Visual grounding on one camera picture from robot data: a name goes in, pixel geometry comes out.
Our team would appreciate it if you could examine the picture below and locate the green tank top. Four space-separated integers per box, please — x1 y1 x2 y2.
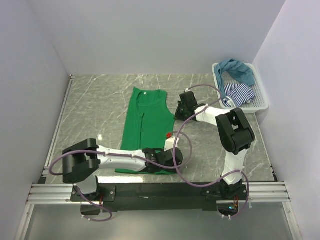
120 87 175 161

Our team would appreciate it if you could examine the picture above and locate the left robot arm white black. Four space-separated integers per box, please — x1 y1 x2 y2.
62 138 184 201

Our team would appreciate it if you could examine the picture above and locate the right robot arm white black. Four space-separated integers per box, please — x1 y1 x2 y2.
175 91 255 200

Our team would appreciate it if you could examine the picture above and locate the striped tank top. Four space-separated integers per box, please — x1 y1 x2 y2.
222 83 256 108

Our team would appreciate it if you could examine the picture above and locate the blue tank top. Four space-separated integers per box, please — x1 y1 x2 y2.
213 58 256 98

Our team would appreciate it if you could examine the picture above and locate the black base beam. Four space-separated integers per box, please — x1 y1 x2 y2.
86 181 248 213

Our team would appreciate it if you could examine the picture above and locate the white plastic basket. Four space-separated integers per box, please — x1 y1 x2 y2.
212 63 269 114

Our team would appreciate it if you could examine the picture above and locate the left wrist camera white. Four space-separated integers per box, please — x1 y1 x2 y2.
164 132 180 151

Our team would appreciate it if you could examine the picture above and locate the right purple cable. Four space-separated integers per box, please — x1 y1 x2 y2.
174 84 251 221

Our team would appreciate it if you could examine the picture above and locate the purple cable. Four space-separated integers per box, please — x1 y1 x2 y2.
49 131 193 222
174 84 251 221

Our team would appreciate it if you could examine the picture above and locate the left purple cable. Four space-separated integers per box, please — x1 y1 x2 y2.
49 131 193 222

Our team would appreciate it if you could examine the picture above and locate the aluminium rail frame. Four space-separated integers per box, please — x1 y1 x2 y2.
16 74 302 240

